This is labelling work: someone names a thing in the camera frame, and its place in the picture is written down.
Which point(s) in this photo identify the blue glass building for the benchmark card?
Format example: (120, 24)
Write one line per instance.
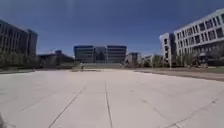
(100, 54)

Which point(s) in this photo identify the small grey building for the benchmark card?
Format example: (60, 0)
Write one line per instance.
(132, 58)

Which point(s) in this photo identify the pale stone paved plaza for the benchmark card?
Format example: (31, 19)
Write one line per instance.
(110, 100)

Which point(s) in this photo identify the low dark building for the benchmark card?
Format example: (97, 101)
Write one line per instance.
(56, 58)

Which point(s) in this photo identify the row of bare trees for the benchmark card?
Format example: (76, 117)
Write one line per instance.
(186, 60)

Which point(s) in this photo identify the brown ground strip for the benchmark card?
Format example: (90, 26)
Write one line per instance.
(196, 73)

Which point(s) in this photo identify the white grid-window building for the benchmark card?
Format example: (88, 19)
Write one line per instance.
(196, 36)

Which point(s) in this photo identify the dark grey office building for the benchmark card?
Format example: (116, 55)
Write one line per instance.
(15, 40)

